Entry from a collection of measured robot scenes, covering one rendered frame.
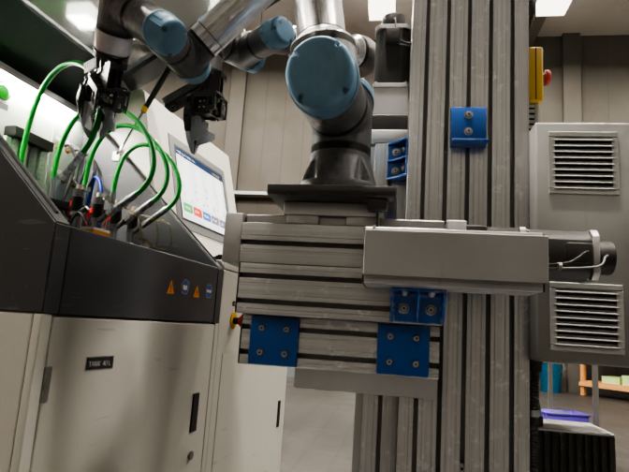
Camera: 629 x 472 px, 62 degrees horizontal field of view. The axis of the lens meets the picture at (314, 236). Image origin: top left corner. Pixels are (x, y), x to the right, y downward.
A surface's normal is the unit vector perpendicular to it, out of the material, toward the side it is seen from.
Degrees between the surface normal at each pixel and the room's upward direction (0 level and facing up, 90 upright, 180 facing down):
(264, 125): 90
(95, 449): 90
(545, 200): 90
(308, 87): 97
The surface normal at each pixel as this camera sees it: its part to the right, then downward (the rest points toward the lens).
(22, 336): -0.26, -0.18
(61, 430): 0.96, 0.02
